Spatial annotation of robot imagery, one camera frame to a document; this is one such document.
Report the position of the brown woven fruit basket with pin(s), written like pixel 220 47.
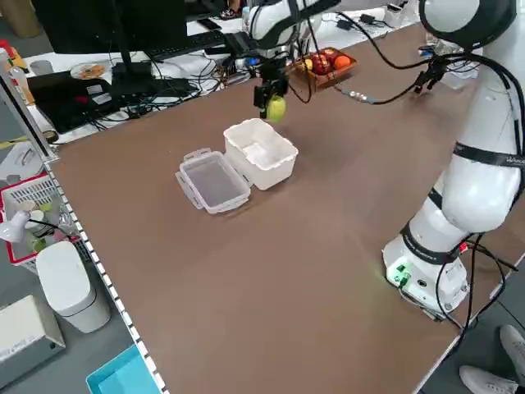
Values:
pixel 328 80

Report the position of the clear lid with latches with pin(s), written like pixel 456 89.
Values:
pixel 213 184

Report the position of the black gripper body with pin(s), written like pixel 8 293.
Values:
pixel 272 71

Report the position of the green apple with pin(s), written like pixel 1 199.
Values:
pixel 277 108

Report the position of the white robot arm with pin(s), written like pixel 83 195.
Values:
pixel 471 193

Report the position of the black computer monitor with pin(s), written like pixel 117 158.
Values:
pixel 102 24

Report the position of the grey metal box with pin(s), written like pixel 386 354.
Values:
pixel 24 340

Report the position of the red apple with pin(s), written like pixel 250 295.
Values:
pixel 321 65
pixel 331 54

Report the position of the yellow lemon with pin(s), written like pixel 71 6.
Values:
pixel 308 65

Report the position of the black power adapter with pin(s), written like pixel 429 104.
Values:
pixel 367 18
pixel 344 24

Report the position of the black laptop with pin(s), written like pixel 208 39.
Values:
pixel 61 102

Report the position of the teal box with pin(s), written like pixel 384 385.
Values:
pixel 123 373

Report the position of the orange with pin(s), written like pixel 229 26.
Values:
pixel 342 62

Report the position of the white plastic box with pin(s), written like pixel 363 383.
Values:
pixel 270 172

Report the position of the red-rimmed white basket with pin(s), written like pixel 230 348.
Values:
pixel 24 186

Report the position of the clear plastic bottle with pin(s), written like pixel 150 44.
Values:
pixel 20 86

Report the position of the black keyboard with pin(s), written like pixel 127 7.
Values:
pixel 193 41

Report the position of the person's foot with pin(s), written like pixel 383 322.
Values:
pixel 488 381
pixel 512 344

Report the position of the white desk lamp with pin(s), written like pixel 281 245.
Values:
pixel 10 227

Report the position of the white trash bin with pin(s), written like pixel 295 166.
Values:
pixel 65 283

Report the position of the plate with food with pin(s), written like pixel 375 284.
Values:
pixel 88 70

